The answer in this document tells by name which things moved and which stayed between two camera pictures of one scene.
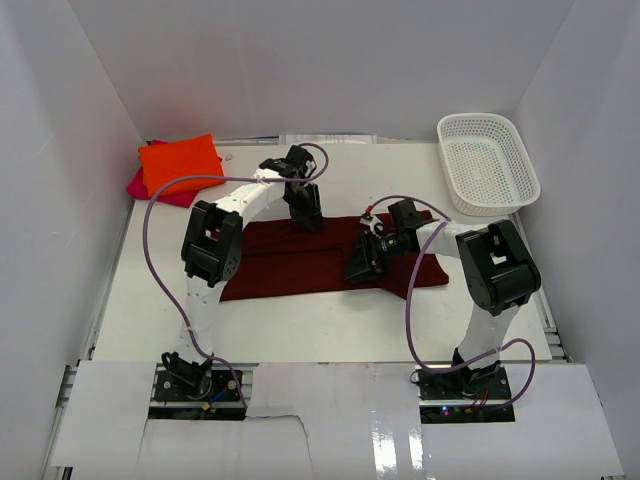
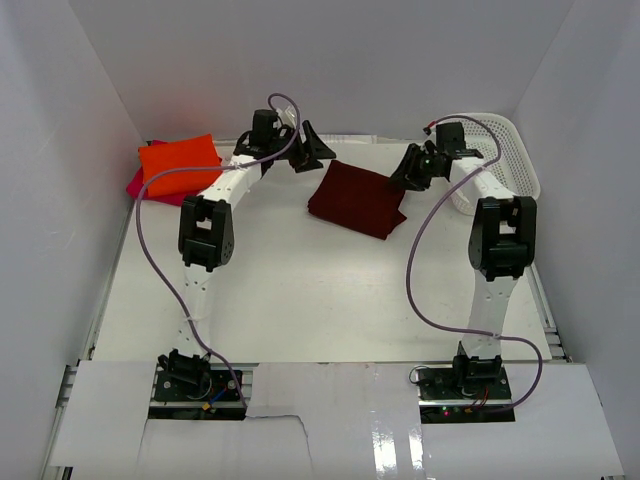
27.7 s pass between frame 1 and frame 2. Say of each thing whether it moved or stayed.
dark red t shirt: moved
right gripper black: moved
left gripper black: moved
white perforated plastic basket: stayed
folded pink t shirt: stayed
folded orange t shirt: stayed
